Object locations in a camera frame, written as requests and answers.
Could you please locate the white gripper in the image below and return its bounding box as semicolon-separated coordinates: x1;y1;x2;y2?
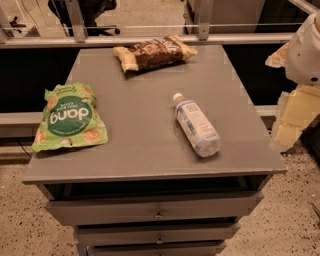
265;10;320;152

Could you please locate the blue plastic water bottle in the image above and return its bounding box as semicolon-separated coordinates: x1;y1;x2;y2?
173;93;221;158

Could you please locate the brown yellow snack bag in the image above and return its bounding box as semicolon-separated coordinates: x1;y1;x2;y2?
113;35;198;73

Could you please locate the top grey drawer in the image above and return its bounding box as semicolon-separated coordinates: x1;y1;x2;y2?
46;191;263;226

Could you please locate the grey drawer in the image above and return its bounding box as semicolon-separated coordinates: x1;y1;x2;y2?
92;241;225;256
75;223;240;246
46;191;263;226

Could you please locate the middle grey drawer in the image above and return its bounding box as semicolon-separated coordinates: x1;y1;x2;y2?
75;223;240;246

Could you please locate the grey drawer cabinet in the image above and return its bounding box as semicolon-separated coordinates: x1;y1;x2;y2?
21;44;288;256

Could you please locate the bottom grey drawer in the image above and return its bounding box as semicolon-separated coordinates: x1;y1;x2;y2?
92;241;225;256

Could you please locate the black office chair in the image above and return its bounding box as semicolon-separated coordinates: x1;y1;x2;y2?
48;0;120;36

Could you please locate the green dang snack bag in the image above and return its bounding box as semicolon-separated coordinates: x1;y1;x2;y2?
32;82;108;153

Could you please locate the grey metal rail frame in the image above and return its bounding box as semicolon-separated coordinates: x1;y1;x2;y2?
0;0;294;48

